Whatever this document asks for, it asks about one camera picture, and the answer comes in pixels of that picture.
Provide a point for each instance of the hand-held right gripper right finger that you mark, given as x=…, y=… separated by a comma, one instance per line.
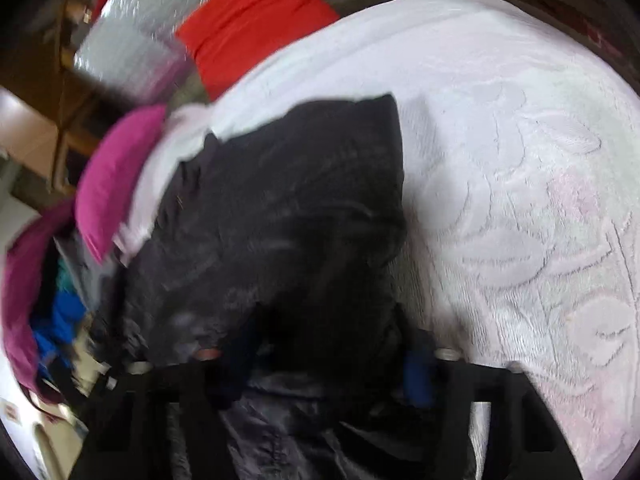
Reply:
x=418, y=377

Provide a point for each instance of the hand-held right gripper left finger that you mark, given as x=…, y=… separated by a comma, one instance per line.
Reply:
x=150, y=390

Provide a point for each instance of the black puffer jacket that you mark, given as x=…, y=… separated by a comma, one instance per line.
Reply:
x=280, y=210

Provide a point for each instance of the blue garment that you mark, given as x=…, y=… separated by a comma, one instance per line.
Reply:
x=57, y=322

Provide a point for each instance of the purple garment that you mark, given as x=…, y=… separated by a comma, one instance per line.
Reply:
x=22, y=310

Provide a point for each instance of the magenta cloth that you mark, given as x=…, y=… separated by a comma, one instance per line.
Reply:
x=115, y=175

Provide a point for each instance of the white garment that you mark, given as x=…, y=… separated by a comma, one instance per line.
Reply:
x=165, y=170

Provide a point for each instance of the white embossed bedspread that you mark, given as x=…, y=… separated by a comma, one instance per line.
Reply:
x=500, y=160

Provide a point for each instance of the wooden cabinet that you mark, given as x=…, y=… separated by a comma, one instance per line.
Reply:
x=30, y=125

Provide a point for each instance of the silver quilted blanket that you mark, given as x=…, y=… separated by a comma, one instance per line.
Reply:
x=130, y=55

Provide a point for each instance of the orange-red cushion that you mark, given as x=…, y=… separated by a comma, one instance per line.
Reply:
x=250, y=25

